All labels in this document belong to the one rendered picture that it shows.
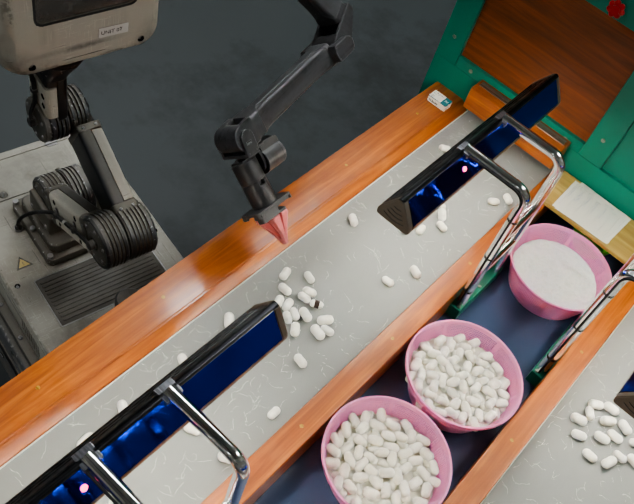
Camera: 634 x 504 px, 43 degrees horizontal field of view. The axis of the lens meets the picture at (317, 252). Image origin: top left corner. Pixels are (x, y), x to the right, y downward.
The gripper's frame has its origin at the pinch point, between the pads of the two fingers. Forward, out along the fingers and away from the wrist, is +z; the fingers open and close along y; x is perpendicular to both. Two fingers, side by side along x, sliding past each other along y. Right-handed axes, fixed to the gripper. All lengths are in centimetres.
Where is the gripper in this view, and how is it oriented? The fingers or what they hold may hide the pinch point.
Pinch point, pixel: (284, 240)
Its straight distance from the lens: 176.2
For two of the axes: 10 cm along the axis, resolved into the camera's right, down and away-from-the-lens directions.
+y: 6.4, -5.2, 5.7
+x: -6.4, 0.5, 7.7
